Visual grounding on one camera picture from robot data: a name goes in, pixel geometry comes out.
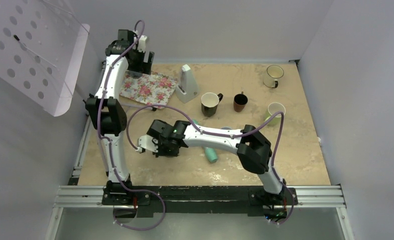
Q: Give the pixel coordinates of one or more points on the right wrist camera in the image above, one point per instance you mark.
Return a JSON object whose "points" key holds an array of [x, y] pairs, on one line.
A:
{"points": [[147, 143]]}

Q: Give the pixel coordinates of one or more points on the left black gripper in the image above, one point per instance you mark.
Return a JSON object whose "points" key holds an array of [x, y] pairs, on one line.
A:
{"points": [[143, 67]]}

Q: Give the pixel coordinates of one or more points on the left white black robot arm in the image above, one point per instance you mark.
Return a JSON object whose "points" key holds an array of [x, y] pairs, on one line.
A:
{"points": [[106, 112]]}

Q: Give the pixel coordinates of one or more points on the floral tray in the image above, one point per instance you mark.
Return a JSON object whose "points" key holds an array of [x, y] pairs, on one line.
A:
{"points": [[149, 89]]}

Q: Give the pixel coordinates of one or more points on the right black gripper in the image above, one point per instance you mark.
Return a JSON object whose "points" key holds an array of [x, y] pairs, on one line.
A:
{"points": [[160, 151]]}

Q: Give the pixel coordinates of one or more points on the beige mug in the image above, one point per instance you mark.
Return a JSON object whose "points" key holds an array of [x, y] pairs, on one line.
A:
{"points": [[272, 76]]}

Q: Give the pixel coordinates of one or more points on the aluminium frame rail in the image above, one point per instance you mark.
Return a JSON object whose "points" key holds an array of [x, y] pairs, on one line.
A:
{"points": [[308, 196]]}

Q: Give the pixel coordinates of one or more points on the white wedge-shaped device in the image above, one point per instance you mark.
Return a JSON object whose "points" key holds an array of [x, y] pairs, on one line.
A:
{"points": [[187, 87]]}

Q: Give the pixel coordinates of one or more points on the white perforated panel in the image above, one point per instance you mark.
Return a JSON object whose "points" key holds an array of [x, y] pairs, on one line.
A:
{"points": [[42, 45]]}

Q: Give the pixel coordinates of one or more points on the black mug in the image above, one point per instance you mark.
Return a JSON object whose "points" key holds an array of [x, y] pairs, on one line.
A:
{"points": [[209, 103]]}

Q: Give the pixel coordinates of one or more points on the teal cylindrical tube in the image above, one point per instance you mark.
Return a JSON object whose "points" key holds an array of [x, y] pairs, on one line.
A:
{"points": [[210, 154]]}

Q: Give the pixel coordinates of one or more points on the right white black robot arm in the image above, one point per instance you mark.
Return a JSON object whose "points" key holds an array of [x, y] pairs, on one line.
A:
{"points": [[250, 145]]}

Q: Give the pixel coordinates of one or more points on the brown striped mug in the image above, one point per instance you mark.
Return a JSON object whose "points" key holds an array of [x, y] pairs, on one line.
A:
{"points": [[239, 102]]}

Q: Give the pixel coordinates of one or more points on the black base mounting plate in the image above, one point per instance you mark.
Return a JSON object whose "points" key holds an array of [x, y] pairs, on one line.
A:
{"points": [[250, 200]]}

